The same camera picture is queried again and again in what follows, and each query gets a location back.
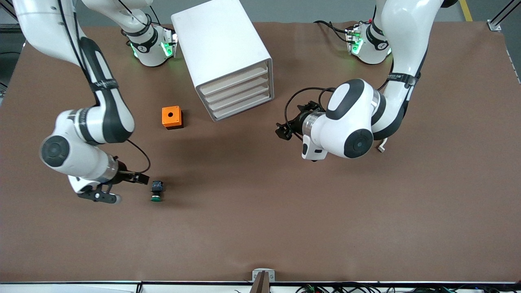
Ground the white cabinet drawer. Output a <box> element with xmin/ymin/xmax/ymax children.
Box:
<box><xmin>206</xmin><ymin>83</ymin><xmax>271</xmax><ymax>111</ymax></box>
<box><xmin>199</xmin><ymin>65</ymin><xmax>269</xmax><ymax>95</ymax></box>
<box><xmin>210</xmin><ymin>93</ymin><xmax>272</xmax><ymax>120</ymax></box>
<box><xmin>203</xmin><ymin>74</ymin><xmax>270</xmax><ymax>103</ymax></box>

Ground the black right camera mount bracket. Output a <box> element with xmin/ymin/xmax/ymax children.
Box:
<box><xmin>77</xmin><ymin>183</ymin><xmax>118</xmax><ymax>204</ymax></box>

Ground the black arm base cable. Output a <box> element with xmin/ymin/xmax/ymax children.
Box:
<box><xmin>313</xmin><ymin>20</ymin><xmax>351</xmax><ymax>43</ymax></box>

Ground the grey metal table bracket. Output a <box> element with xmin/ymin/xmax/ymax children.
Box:
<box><xmin>252</xmin><ymin>268</ymin><xmax>276</xmax><ymax>282</ymax></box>

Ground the orange box with hole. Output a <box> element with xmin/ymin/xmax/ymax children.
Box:
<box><xmin>162</xmin><ymin>106</ymin><xmax>184</xmax><ymax>130</ymax></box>

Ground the brown camera stand post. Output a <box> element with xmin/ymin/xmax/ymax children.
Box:
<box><xmin>249</xmin><ymin>271</ymin><xmax>271</xmax><ymax>293</ymax></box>

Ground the white drawer cabinet housing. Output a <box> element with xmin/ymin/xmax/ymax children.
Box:
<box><xmin>171</xmin><ymin>0</ymin><xmax>274</xmax><ymax>122</ymax></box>

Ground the green push button switch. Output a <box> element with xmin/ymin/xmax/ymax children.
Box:
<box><xmin>150</xmin><ymin>181</ymin><xmax>165</xmax><ymax>202</ymax></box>

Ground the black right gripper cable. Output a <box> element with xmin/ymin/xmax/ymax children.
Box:
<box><xmin>57</xmin><ymin>0</ymin><xmax>151</xmax><ymax>175</ymax></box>

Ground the aluminium frame profile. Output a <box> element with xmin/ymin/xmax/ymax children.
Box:
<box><xmin>488</xmin><ymin>0</ymin><xmax>521</xmax><ymax>32</ymax></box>

